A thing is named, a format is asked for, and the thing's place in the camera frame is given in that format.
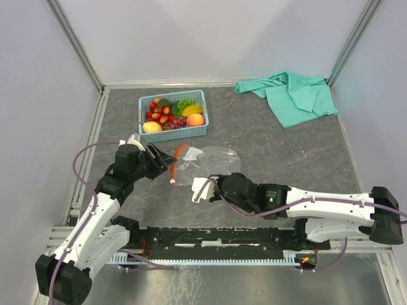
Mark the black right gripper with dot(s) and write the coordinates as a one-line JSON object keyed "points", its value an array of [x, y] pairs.
{"points": [[218, 183]]}

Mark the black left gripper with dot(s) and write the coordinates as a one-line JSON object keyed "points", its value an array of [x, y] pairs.
{"points": [[159, 162]]}

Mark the yellow lemon fruit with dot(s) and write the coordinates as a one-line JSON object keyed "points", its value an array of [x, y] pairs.
{"points": [[151, 127]]}

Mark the clear orange zip bag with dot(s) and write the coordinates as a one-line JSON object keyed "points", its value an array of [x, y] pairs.
{"points": [[202, 162]]}

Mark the orange peach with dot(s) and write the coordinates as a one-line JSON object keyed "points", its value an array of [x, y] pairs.
{"points": [[195, 120]]}

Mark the yellow mango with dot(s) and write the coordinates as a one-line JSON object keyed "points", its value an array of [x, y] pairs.
{"points": [[192, 109]]}

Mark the light blue plastic basket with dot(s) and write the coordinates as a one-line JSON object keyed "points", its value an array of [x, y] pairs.
{"points": [[196, 95]]}

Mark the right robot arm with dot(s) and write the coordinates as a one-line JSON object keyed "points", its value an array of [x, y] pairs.
{"points": [[325, 216]]}

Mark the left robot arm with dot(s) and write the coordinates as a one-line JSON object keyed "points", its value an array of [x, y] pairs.
{"points": [[67, 274]]}

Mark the purple grapes bunch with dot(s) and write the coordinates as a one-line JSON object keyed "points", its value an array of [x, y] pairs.
{"points": [[174, 124]]}

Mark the red strawberries with leaf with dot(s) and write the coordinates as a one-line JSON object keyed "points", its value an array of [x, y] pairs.
{"points": [[160, 111]]}

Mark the green grapes bunch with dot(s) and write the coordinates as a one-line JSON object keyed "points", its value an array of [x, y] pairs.
{"points": [[182, 104]]}

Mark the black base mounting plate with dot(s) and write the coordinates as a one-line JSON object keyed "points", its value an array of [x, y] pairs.
{"points": [[247, 243]]}

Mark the teal cloth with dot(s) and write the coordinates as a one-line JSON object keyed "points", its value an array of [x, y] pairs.
{"points": [[293, 98]]}

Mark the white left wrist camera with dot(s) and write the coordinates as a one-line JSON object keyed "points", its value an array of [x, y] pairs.
{"points": [[134, 139]]}

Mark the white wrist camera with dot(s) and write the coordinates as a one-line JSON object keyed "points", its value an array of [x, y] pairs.
{"points": [[203, 188], [134, 139]]}

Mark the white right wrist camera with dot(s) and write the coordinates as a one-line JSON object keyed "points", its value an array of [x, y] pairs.
{"points": [[203, 188]]}

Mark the light blue cable duct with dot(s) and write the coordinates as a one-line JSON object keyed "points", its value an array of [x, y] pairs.
{"points": [[289, 259]]}

